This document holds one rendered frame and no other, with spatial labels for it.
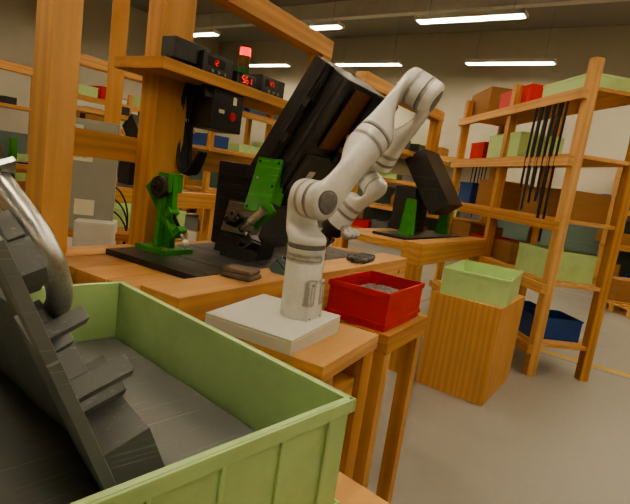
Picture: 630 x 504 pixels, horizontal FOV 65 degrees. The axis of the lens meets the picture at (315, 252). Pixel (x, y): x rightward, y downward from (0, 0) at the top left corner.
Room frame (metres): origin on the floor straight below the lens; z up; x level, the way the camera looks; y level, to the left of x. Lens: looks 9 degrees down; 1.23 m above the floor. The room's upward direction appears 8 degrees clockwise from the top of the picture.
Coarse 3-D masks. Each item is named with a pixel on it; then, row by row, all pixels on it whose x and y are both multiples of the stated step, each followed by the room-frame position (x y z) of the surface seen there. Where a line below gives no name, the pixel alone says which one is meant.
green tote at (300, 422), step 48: (96, 288) 0.94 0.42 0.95; (96, 336) 0.95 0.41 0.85; (144, 336) 0.90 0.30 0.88; (192, 336) 0.81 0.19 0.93; (192, 384) 0.80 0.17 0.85; (240, 384) 0.72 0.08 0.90; (288, 384) 0.66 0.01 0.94; (288, 432) 0.50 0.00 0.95; (336, 432) 0.58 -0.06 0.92; (144, 480) 0.38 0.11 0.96; (192, 480) 0.41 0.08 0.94; (240, 480) 0.46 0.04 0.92; (288, 480) 0.52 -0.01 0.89; (336, 480) 0.59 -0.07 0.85
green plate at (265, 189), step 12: (264, 168) 1.86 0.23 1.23; (276, 168) 1.83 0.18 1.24; (252, 180) 1.86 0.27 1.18; (264, 180) 1.84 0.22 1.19; (276, 180) 1.81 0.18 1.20; (252, 192) 1.85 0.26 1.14; (264, 192) 1.82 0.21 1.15; (276, 192) 1.84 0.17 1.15; (252, 204) 1.83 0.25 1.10; (264, 204) 1.80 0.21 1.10; (276, 204) 1.85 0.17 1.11
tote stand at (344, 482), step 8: (344, 480) 0.68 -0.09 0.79; (352, 480) 0.68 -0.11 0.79; (336, 488) 0.66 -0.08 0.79; (344, 488) 0.66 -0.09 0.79; (352, 488) 0.66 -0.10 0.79; (360, 488) 0.67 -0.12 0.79; (336, 496) 0.64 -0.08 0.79; (344, 496) 0.64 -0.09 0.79; (352, 496) 0.65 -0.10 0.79; (360, 496) 0.65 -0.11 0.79; (368, 496) 0.65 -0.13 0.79; (376, 496) 0.65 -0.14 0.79
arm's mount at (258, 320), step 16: (240, 304) 1.20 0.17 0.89; (256, 304) 1.21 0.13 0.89; (272, 304) 1.23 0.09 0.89; (208, 320) 1.10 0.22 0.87; (224, 320) 1.08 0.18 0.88; (240, 320) 1.08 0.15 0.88; (256, 320) 1.10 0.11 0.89; (272, 320) 1.11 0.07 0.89; (288, 320) 1.12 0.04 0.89; (320, 320) 1.15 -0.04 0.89; (336, 320) 1.19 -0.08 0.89; (240, 336) 1.06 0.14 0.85; (256, 336) 1.04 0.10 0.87; (272, 336) 1.02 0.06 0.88; (288, 336) 1.02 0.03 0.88; (304, 336) 1.05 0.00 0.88; (320, 336) 1.12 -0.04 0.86; (288, 352) 1.00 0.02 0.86
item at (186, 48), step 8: (168, 40) 1.76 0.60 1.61; (176, 40) 1.75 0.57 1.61; (184, 40) 1.78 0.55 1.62; (168, 48) 1.76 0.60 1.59; (176, 48) 1.75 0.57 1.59; (184, 48) 1.78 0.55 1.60; (192, 48) 1.81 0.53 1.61; (200, 48) 1.84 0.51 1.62; (168, 56) 1.76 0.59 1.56; (176, 56) 1.75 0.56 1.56; (184, 56) 1.78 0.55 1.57; (192, 56) 1.81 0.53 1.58; (192, 64) 1.84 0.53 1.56
